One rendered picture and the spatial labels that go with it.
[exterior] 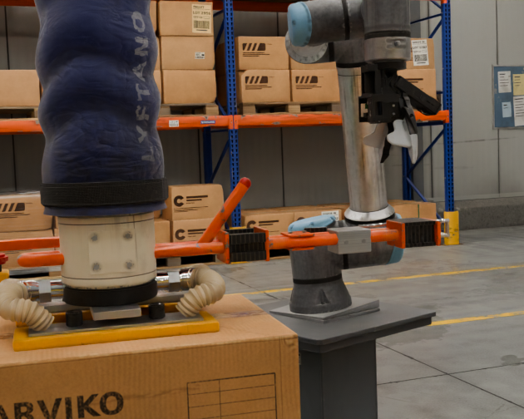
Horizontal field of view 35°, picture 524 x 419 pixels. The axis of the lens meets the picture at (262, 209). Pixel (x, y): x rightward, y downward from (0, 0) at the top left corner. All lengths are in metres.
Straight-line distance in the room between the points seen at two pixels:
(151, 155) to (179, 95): 7.46
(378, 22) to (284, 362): 0.68
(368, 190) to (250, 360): 1.13
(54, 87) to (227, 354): 0.53
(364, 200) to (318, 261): 0.22
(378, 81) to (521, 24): 10.97
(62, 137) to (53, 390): 0.42
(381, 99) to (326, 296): 0.97
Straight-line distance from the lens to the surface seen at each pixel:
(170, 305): 1.60
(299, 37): 1.76
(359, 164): 2.39
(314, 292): 2.46
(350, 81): 2.34
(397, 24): 1.64
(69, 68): 1.43
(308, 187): 10.78
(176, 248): 1.51
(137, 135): 1.44
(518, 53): 12.51
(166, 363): 1.36
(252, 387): 1.40
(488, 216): 12.01
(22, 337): 1.42
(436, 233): 1.66
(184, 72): 8.94
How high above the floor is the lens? 1.27
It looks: 4 degrees down
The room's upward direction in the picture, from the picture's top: 2 degrees counter-clockwise
